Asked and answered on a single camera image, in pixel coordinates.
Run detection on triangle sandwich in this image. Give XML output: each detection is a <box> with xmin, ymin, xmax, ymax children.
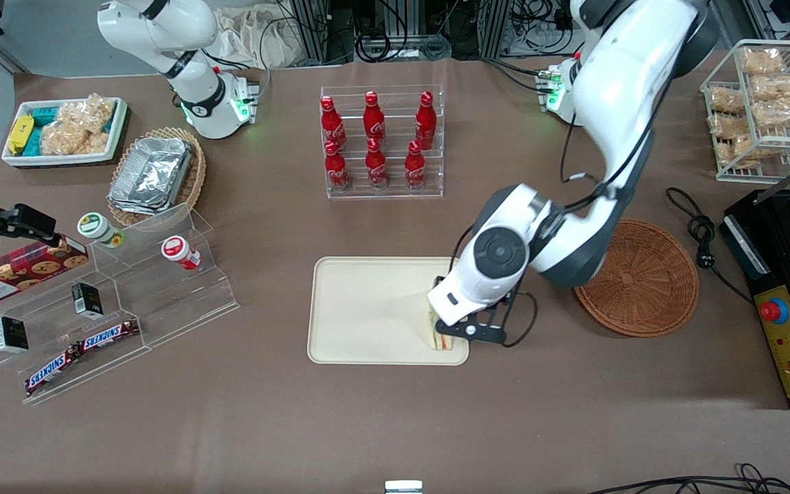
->
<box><xmin>427</xmin><ymin>310</ymin><xmax>455</xmax><ymax>351</ymax></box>

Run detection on beige rectangular tray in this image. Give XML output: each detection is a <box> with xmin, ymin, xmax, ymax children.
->
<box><xmin>307</xmin><ymin>257</ymin><xmax>470</xmax><ymax>366</ymax></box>

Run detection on light oval wicker basket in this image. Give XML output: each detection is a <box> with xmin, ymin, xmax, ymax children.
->
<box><xmin>106</xmin><ymin>127</ymin><xmax>207</xmax><ymax>228</ymax></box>

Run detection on brown round wicker basket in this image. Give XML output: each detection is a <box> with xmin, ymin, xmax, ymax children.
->
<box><xmin>573</xmin><ymin>218</ymin><xmax>700</xmax><ymax>338</ymax></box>

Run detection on red cookie box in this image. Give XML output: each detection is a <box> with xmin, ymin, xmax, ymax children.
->
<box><xmin>0</xmin><ymin>235</ymin><xmax>90</xmax><ymax>309</ymax></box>

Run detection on green lid cup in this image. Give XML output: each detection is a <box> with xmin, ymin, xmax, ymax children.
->
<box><xmin>77</xmin><ymin>212</ymin><xmax>126</xmax><ymax>249</ymax></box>

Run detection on yellow snack pack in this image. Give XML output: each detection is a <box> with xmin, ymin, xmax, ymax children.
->
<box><xmin>7</xmin><ymin>115</ymin><xmax>35</xmax><ymax>156</ymax></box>

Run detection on small black box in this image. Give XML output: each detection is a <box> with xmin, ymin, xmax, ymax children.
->
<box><xmin>71</xmin><ymin>281</ymin><xmax>104</xmax><ymax>320</ymax></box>
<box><xmin>0</xmin><ymin>316</ymin><xmax>30</xmax><ymax>354</ymax></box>

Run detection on clear bag of rice crackers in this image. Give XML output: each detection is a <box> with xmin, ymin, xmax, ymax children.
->
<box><xmin>39</xmin><ymin>93</ymin><xmax>117</xmax><ymax>156</ymax></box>

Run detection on clear acrylic bottle rack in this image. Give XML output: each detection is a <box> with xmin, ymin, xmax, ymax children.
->
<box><xmin>320</xmin><ymin>84</ymin><xmax>445</xmax><ymax>200</ymax></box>

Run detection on white rectangular snack bin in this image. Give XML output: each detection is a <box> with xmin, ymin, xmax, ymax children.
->
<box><xmin>1</xmin><ymin>97</ymin><xmax>129</xmax><ymax>168</ymax></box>

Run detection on silver foil container stack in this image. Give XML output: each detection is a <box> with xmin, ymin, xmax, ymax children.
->
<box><xmin>108</xmin><ymin>136</ymin><xmax>195</xmax><ymax>216</ymax></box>

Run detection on snickers chocolate bar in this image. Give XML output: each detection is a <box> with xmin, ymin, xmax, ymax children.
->
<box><xmin>24</xmin><ymin>344</ymin><xmax>82</xmax><ymax>397</ymax></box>
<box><xmin>77</xmin><ymin>318</ymin><xmax>141</xmax><ymax>353</ymax></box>

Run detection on red cola bottle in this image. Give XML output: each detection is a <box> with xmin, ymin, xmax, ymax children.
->
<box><xmin>405</xmin><ymin>140</ymin><xmax>428</xmax><ymax>190</ymax></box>
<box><xmin>324</xmin><ymin>139</ymin><xmax>352</xmax><ymax>192</ymax></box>
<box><xmin>320</xmin><ymin>95</ymin><xmax>348</xmax><ymax>152</ymax></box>
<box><xmin>366</xmin><ymin>137</ymin><xmax>390</xmax><ymax>190</ymax></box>
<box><xmin>415</xmin><ymin>91</ymin><xmax>438</xmax><ymax>151</ymax></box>
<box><xmin>363</xmin><ymin>91</ymin><xmax>387</xmax><ymax>142</ymax></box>

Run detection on red lid cup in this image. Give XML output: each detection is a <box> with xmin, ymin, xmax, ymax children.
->
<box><xmin>160</xmin><ymin>235</ymin><xmax>202</xmax><ymax>271</ymax></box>

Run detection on clear acrylic tiered stand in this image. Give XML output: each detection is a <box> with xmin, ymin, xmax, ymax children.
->
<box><xmin>0</xmin><ymin>202</ymin><xmax>241</xmax><ymax>406</ymax></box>

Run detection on crumpled white plastic sheet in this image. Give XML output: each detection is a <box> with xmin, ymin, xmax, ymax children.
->
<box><xmin>215</xmin><ymin>4</ymin><xmax>301</xmax><ymax>70</ymax></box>

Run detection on clear bag of fried snack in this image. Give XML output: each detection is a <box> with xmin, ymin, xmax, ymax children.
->
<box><xmin>752</xmin><ymin>96</ymin><xmax>790</xmax><ymax>129</ymax></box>
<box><xmin>749</xmin><ymin>73</ymin><xmax>790</xmax><ymax>104</ymax></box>
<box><xmin>713</xmin><ymin>133</ymin><xmax>758</xmax><ymax>169</ymax></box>
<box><xmin>708</xmin><ymin>85</ymin><xmax>746</xmax><ymax>115</ymax></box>
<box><xmin>708</xmin><ymin>113</ymin><xmax>753</xmax><ymax>139</ymax></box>
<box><xmin>739</xmin><ymin>46</ymin><xmax>785</xmax><ymax>75</ymax></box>

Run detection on black appliance with steel pans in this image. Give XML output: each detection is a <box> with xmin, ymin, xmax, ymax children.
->
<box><xmin>719</xmin><ymin>187</ymin><xmax>790</xmax><ymax>330</ymax></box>

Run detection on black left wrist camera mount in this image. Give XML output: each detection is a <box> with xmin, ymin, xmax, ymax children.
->
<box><xmin>465</xmin><ymin>317</ymin><xmax>509</xmax><ymax>346</ymax></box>

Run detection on black power cable with plug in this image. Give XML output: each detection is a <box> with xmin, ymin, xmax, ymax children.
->
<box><xmin>665</xmin><ymin>186</ymin><xmax>756</xmax><ymax>307</ymax></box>

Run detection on aluminium frame with cables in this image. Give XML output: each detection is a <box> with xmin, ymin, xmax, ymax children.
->
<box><xmin>289</xmin><ymin>0</ymin><xmax>577</xmax><ymax>64</ymax></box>

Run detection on black floor cables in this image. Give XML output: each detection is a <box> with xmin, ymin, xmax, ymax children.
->
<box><xmin>587</xmin><ymin>463</ymin><xmax>790</xmax><ymax>494</ymax></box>

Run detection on white wire rack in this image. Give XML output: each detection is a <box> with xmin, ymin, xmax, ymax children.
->
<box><xmin>700</xmin><ymin>39</ymin><xmax>790</xmax><ymax>184</ymax></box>

